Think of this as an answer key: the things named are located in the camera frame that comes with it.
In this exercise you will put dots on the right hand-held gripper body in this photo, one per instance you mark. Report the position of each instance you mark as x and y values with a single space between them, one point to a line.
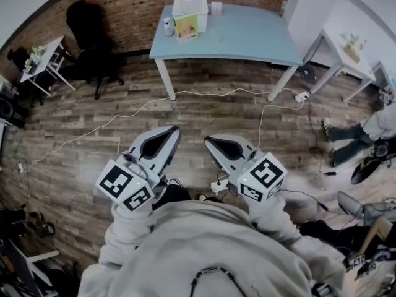
263 178

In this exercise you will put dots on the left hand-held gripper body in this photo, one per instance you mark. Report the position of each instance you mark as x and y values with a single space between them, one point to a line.
123 187

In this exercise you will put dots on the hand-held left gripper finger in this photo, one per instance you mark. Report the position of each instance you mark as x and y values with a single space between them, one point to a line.
161 162
137 143

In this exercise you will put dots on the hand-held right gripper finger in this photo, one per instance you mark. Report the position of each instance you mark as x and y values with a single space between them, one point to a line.
224 162
244 144

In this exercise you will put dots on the translucent green cup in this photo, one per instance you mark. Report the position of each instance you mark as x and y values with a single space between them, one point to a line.
168 28

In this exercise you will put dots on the white perforated plastic basket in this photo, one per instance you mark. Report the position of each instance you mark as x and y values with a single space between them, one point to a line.
188 5

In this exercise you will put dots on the person's right forearm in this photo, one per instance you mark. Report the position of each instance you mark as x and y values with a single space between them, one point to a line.
272 218

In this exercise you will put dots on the person's left forearm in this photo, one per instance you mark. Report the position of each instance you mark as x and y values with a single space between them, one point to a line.
123 230

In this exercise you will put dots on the olive-brown rectangular block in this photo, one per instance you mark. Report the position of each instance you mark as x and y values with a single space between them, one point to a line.
352 53

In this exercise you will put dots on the white power strip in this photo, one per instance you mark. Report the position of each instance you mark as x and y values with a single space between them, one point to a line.
301 97
218 185

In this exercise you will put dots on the person's beige hoodie torso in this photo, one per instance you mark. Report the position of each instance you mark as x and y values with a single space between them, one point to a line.
210 243

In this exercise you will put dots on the grey swivel chair base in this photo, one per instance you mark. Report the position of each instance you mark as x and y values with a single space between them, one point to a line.
351 204

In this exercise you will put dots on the black and green object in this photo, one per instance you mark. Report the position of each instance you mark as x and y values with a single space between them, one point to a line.
365 170

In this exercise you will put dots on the white shelf rack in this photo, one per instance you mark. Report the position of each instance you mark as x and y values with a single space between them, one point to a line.
40 255

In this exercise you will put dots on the light blue table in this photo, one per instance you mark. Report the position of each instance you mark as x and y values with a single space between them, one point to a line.
247 36

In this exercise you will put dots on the black office chair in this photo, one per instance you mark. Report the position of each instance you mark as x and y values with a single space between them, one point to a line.
89 42

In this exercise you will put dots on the wooden furniture leg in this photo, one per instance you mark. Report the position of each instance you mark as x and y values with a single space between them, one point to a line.
376 230

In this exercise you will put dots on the green book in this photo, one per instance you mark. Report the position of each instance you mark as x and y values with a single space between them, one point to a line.
185 28

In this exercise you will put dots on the small white side table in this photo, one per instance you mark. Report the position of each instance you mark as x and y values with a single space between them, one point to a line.
46 54

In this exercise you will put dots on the small potted plant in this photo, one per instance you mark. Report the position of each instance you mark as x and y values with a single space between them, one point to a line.
37 54

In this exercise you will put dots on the black speaker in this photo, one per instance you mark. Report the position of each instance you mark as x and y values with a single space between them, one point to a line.
6 108

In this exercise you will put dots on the white desk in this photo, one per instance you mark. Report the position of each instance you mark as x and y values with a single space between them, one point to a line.
366 70

